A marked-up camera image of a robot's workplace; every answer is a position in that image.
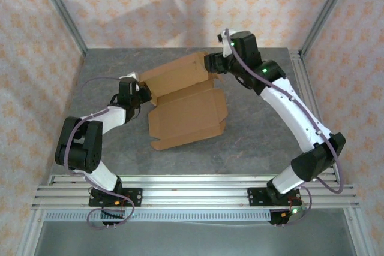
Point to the aluminium frame leg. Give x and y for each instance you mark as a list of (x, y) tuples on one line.
[(30, 232), (357, 232)]

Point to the aluminium mounting rail beam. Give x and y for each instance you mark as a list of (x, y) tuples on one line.
[(195, 193)]

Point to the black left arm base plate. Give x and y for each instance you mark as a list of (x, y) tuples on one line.
[(136, 196)]

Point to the aluminium side rail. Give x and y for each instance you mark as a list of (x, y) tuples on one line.
[(300, 67)]

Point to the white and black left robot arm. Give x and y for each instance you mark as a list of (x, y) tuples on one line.
[(81, 148)]

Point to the aluminium frame post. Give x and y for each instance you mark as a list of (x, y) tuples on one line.
[(63, 13), (324, 13)]

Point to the brown cardboard box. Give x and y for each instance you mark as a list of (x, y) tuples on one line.
[(186, 112)]

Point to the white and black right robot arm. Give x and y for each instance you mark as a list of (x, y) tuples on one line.
[(288, 112)]

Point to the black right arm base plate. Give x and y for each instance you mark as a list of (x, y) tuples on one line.
[(255, 197)]

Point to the grey metal sheet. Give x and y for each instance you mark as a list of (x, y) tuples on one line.
[(192, 238)]

